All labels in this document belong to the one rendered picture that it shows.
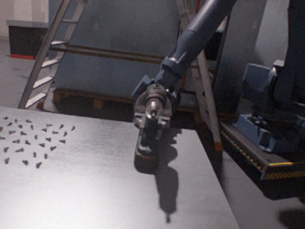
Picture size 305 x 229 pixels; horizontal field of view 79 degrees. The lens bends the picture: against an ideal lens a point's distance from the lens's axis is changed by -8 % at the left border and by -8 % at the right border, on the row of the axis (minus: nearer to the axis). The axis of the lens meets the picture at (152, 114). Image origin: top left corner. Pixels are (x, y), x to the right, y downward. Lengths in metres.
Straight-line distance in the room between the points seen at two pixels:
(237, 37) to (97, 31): 1.70
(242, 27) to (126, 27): 1.39
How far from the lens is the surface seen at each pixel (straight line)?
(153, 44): 2.54
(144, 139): 0.61
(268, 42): 6.65
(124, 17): 2.58
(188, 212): 0.52
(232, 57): 2.69
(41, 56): 2.03
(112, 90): 2.71
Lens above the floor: 1.02
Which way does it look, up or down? 22 degrees down
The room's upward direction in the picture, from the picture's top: 9 degrees clockwise
